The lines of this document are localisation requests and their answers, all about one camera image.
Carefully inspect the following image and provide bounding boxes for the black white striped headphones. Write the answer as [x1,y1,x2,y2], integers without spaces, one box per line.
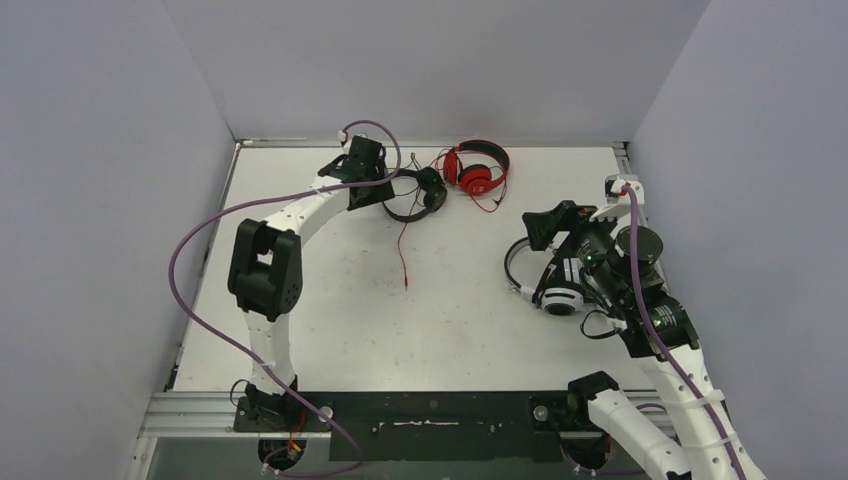
[503,237,589,317]

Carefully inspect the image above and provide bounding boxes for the grey white headphones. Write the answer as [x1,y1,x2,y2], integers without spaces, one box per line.
[635,225,664,268]

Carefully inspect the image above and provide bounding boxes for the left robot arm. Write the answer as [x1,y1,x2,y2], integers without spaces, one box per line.
[227,135,394,430]

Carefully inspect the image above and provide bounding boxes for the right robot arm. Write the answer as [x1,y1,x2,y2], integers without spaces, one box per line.
[522,174,766,479]

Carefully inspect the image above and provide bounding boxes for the red headphones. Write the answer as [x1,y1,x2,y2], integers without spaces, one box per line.
[442,139,511,196]

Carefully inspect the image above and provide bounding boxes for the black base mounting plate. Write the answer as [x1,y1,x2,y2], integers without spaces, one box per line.
[233,390,613,466]

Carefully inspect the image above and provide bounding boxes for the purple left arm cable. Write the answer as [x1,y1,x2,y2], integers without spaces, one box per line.
[167,119,403,480]

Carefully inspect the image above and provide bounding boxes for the red headphone cable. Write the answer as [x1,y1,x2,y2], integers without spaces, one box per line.
[396,148,510,291]

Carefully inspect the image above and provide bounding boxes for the aluminium frame rail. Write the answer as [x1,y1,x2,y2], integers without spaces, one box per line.
[135,140,737,480]

